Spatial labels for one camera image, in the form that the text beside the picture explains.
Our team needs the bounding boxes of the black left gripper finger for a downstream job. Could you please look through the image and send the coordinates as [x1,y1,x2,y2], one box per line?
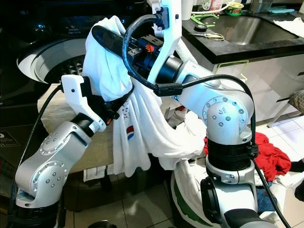
[111,87,135,115]

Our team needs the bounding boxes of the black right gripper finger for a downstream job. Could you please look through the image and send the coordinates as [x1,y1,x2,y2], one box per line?
[91,25,144,63]

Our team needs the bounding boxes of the white shirt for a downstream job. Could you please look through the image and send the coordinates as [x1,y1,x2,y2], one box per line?
[83,15,209,177]

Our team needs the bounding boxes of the black top-load washing machine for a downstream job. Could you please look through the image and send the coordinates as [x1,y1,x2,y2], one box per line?
[0,0,171,190]

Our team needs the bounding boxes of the white bottle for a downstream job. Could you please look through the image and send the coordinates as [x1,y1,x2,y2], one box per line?
[180,0,194,21]

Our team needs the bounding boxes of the green plastic hanger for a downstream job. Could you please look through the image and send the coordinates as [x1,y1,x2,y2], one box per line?
[190,13,219,27]

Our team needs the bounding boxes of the scissors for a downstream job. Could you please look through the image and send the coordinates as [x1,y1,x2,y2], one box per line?
[193,26,225,41]

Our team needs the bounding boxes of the stainless steel sink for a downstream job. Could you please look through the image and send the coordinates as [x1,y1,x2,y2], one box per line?
[190,14,304,51]

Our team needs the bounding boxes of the white cloth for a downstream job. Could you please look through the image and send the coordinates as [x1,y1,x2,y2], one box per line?
[272,18,304,38]

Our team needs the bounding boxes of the chair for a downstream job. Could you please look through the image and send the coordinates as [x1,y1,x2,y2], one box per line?
[266,89,304,129]

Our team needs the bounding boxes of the red cloth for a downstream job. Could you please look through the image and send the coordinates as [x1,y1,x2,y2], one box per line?
[203,132,292,182]

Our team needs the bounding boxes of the blue cloth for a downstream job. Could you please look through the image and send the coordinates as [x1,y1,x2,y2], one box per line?
[256,186,278,214]

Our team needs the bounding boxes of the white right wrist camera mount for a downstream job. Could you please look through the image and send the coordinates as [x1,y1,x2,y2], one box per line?
[146,0,184,86]

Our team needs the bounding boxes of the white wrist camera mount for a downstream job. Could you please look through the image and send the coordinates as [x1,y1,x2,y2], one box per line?
[146,0,184,86]
[61,75,108,133]

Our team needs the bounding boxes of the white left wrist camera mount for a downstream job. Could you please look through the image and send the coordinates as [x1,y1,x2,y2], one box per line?
[61,75,108,133]

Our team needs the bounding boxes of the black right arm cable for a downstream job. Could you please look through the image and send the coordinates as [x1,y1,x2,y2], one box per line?
[121,13,293,228]

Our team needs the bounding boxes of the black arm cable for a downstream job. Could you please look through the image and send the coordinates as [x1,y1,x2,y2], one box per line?
[121,13,293,228]
[9,85,65,214]

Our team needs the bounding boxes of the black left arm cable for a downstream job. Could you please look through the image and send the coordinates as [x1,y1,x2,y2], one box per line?
[9,85,65,214]

